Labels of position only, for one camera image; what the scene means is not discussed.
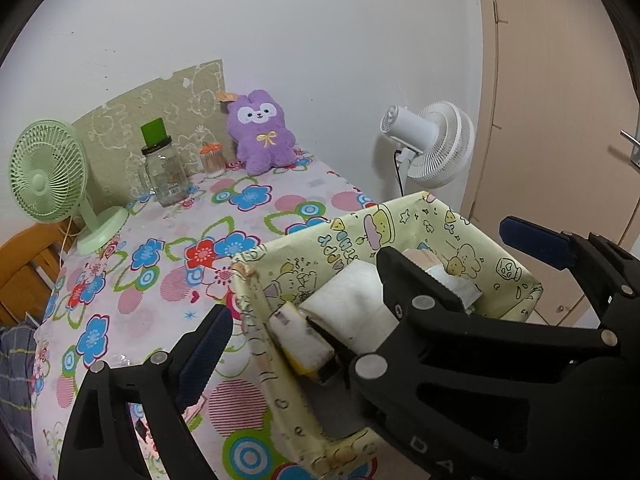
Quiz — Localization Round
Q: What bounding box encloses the green desk fan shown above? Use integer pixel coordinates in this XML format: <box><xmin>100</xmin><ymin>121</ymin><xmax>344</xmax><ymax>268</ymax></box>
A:
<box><xmin>10</xmin><ymin>120</ymin><xmax>130</xmax><ymax>256</ymax></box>

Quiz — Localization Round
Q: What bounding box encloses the beige door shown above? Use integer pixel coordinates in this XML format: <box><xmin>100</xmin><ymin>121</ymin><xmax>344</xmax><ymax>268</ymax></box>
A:
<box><xmin>459</xmin><ymin>0</ymin><xmax>640</xmax><ymax>332</ymax></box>

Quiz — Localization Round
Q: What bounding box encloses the small jar with orange lid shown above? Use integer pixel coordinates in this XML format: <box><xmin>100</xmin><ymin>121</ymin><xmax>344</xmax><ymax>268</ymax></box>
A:
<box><xmin>199</xmin><ymin>142</ymin><xmax>227</xmax><ymax>179</ymax></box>

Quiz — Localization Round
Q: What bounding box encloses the yellow white packet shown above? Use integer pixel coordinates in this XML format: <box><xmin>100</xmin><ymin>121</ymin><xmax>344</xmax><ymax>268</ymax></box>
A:
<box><xmin>268</xmin><ymin>304</ymin><xmax>335</xmax><ymax>382</ymax></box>

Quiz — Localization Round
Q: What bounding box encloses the white folded cloth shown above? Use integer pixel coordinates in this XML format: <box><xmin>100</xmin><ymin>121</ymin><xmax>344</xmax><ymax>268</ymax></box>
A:
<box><xmin>299</xmin><ymin>262</ymin><xmax>399</xmax><ymax>357</ymax></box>

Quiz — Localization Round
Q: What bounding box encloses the white standing fan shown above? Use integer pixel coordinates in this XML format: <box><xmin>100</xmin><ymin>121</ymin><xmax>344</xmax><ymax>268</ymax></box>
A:
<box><xmin>378</xmin><ymin>101</ymin><xmax>475</xmax><ymax>189</ymax></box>

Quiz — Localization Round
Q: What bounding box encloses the black fan cable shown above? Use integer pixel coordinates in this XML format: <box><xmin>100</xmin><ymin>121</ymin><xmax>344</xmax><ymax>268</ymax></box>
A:
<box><xmin>394</xmin><ymin>149</ymin><xmax>407</xmax><ymax>199</ymax></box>

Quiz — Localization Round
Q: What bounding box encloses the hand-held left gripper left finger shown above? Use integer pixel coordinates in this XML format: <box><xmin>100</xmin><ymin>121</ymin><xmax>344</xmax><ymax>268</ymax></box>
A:
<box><xmin>347</xmin><ymin>247</ymin><xmax>622</xmax><ymax>392</ymax></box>

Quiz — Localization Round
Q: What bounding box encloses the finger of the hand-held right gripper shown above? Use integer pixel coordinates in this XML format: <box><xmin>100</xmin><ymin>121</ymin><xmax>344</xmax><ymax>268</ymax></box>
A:
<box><xmin>57</xmin><ymin>304</ymin><xmax>234</xmax><ymax>480</ymax></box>

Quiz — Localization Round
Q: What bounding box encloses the cream fan cable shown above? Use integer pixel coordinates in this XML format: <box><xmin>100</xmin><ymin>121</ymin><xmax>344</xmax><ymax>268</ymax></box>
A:
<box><xmin>58</xmin><ymin>214</ymin><xmax>83</xmax><ymax>263</ymax></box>

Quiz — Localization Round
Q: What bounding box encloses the wooden chair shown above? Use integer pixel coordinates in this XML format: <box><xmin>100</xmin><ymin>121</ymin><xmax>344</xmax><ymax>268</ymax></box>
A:
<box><xmin>0</xmin><ymin>222</ymin><xmax>64</xmax><ymax>329</ymax></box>

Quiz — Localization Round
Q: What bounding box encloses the purple plush bunny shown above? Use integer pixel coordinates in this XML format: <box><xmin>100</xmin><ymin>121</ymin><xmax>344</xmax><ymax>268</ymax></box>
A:
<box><xmin>218</xmin><ymin>89</ymin><xmax>297</xmax><ymax>177</ymax></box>

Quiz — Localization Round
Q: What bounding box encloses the grey plaid blanket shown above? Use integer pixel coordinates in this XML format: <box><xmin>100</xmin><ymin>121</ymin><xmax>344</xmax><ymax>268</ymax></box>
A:
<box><xmin>0</xmin><ymin>324</ymin><xmax>42</xmax><ymax>443</ymax></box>

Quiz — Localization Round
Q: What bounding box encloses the beige white bandage roll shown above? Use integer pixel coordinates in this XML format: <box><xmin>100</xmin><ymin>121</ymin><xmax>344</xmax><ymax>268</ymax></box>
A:
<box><xmin>404</xmin><ymin>247</ymin><xmax>482</xmax><ymax>312</ymax></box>

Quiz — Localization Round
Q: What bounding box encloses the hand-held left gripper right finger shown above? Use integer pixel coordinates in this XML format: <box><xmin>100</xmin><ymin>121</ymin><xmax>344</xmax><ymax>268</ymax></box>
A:
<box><xmin>499</xmin><ymin>215</ymin><xmax>640</xmax><ymax>312</ymax></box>

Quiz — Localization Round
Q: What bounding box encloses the green patterned foam board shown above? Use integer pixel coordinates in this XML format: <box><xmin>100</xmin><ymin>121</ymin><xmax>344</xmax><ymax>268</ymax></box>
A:
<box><xmin>71</xmin><ymin>59</ymin><xmax>226</xmax><ymax>211</ymax></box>

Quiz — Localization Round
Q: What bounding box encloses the glass jar with handle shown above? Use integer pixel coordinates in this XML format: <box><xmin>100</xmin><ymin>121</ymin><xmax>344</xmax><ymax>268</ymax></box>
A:
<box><xmin>135</xmin><ymin>144</ymin><xmax>190</xmax><ymax>207</ymax></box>

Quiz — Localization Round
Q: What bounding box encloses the yellow cartoon print box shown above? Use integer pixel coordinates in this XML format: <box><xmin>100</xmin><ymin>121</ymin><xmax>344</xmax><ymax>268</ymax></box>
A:
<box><xmin>230</xmin><ymin>190</ymin><xmax>544</xmax><ymax>480</ymax></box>

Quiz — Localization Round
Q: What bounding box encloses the floral tablecloth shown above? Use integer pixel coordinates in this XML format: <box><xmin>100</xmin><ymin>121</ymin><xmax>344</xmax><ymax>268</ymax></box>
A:
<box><xmin>29</xmin><ymin>147</ymin><xmax>382</xmax><ymax>480</ymax></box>

